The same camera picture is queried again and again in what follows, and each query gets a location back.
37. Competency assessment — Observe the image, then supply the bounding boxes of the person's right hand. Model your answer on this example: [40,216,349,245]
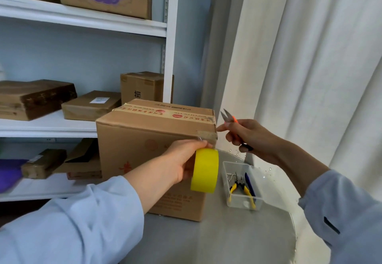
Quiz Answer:
[216,119,285,165]

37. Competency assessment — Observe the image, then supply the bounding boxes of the person's left hand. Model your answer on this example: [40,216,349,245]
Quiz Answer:
[166,139,214,184]

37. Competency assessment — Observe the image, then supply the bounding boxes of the yellow tape roll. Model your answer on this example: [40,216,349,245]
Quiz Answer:
[190,148,219,194]

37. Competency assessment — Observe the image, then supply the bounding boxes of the orange thread snips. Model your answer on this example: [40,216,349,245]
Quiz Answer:
[220,108,254,151]

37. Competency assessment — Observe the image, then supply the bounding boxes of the brown cardboard box red print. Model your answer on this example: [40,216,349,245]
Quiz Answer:
[96,98,218,222]

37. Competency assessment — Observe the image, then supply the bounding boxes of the yellow handled pliers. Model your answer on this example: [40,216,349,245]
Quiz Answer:
[228,172,257,210]

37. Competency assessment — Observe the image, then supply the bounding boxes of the person's right forearm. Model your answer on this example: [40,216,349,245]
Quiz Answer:
[270,141,382,264]

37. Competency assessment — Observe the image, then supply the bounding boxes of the person's left forearm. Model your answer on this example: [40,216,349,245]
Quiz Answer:
[0,152,183,264]

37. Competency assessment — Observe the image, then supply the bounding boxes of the upright small cardboard box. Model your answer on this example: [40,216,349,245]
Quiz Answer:
[120,71,175,105]

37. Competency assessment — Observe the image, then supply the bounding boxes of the open cardboard box red print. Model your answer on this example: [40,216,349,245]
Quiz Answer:
[53,137,103,181]

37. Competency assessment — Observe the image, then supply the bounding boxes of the flat brown box white label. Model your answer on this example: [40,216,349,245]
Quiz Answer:
[61,91,122,122]

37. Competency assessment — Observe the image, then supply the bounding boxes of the small taped brown parcel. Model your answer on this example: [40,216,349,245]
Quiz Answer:
[21,149,67,180]

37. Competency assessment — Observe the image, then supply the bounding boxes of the dark brown flat box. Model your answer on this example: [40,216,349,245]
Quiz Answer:
[0,79,78,122]

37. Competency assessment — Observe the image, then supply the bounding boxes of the clear plastic container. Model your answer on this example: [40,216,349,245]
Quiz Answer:
[220,161,264,211]

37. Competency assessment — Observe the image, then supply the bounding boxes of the white curtain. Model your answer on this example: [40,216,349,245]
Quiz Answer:
[201,0,382,264]

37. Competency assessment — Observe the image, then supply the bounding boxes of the white metal shelf unit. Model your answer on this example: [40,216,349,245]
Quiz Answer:
[0,0,181,202]

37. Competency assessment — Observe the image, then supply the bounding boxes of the blue handled tool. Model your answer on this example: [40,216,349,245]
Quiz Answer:
[244,172,256,199]

